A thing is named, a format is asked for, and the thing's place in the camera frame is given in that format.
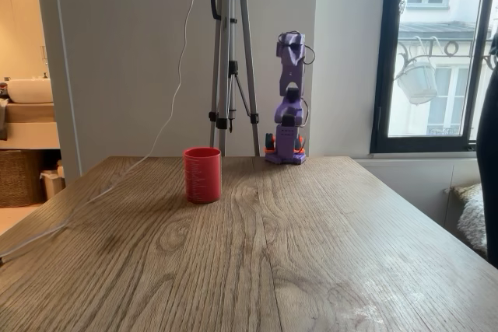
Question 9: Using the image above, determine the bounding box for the red printed mug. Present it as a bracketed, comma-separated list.
[183, 146, 223, 204]

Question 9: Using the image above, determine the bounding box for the white hanging flower pot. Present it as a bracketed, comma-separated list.
[393, 58, 439, 107]

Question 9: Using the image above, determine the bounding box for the black iron balcony railing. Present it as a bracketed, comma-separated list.
[395, 34, 498, 73]

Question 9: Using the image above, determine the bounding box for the patterned cushion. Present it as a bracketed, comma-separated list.
[444, 183, 482, 203]

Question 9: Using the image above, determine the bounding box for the person in dark clothes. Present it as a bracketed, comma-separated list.
[475, 23, 498, 270]

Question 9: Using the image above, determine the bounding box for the white fur throw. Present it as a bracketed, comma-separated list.
[456, 190, 489, 254]

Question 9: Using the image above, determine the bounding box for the white wash basin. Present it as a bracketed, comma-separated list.
[7, 78, 54, 105]

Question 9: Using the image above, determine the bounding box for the beige vanity counter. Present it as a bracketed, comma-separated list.
[0, 101, 61, 151]

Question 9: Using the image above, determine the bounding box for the small white bin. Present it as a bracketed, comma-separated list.
[40, 169, 67, 202]

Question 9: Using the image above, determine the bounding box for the brown wicker basket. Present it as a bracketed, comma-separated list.
[0, 149, 46, 209]

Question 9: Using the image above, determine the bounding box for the thin servo cable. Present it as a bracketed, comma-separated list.
[302, 43, 317, 67]

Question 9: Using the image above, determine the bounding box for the silver camera tripod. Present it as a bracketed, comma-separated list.
[207, 0, 261, 158]

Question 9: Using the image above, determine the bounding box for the black window frame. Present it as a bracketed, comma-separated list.
[369, 0, 498, 155]

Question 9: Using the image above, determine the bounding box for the white cable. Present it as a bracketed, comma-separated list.
[0, 0, 209, 262]

